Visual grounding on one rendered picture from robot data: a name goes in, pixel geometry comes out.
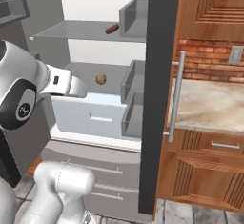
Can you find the wooden wall cupboard door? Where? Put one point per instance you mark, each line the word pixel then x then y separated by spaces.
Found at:
pixel 213 8

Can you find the wooden base cupboard door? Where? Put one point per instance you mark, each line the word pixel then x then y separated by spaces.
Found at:
pixel 203 180

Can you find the grey wall socket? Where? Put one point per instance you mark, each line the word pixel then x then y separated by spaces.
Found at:
pixel 235 55

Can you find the tan round food item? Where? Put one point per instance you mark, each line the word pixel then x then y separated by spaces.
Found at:
pixel 100 79

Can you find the white crisper drawer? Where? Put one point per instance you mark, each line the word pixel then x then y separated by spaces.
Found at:
pixel 95 113

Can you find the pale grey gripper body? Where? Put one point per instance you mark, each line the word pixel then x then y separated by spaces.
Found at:
pixel 77 87

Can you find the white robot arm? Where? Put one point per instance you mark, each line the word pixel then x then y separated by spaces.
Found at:
pixel 19 75

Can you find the dark grey fridge door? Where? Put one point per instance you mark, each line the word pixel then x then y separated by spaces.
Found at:
pixel 155 107

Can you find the grey door bin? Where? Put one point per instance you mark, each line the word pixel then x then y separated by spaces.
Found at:
pixel 135 18
pixel 133 81
pixel 12 10
pixel 133 116

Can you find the glass fridge shelf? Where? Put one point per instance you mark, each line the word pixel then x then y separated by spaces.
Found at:
pixel 108 72
pixel 76 30

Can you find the brown sausage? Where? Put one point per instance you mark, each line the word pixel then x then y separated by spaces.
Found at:
pixel 111 28

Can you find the grey freezer drawer front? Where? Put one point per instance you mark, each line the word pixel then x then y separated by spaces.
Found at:
pixel 120 183

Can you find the wooden drawer front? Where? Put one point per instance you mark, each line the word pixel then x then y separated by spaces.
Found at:
pixel 203 145

